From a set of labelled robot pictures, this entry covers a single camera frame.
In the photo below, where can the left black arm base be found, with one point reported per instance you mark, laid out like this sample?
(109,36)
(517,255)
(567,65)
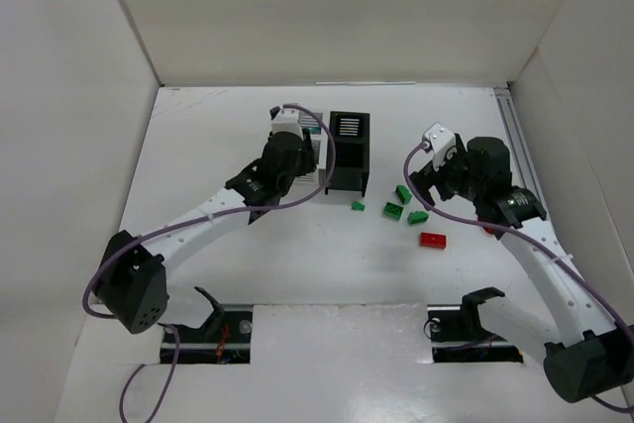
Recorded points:
(208,332)

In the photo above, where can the green sloped lego brick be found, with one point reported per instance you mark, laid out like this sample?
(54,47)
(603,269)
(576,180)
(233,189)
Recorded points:
(417,217)

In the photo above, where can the aluminium rail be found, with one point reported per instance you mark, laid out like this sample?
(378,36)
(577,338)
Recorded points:
(526,171)

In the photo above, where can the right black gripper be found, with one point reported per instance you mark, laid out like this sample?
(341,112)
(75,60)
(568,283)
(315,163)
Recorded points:
(426,183)

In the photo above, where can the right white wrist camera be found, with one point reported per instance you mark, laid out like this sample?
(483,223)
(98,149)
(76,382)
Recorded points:
(440,142)

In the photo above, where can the white two-bin container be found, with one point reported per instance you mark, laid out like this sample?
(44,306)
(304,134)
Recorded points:
(320,148)

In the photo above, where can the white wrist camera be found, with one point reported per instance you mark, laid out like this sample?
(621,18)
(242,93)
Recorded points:
(285,120)
(440,142)

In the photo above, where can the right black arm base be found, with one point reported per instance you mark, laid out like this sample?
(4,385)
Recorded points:
(456,335)

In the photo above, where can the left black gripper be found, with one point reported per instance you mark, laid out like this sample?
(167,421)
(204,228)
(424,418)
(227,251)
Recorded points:
(307,157)

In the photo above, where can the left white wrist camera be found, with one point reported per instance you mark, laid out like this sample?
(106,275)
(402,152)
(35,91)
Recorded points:
(285,120)

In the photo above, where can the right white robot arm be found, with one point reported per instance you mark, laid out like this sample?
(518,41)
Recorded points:
(586,348)

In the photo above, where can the red rectangular lego brick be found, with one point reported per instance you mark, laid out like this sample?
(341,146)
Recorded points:
(432,241)

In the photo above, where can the green square lego brick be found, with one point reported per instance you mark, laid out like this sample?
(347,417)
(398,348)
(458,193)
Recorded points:
(393,211)

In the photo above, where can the green wedge lego brick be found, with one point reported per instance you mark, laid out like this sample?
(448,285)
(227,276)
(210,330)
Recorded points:
(403,194)

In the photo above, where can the small green lego piece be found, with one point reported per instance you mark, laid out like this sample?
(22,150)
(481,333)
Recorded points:
(358,206)

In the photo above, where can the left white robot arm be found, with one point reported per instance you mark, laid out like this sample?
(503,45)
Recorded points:
(132,278)

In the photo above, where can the black two-bin container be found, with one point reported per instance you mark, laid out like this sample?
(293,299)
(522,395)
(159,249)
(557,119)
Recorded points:
(351,134)

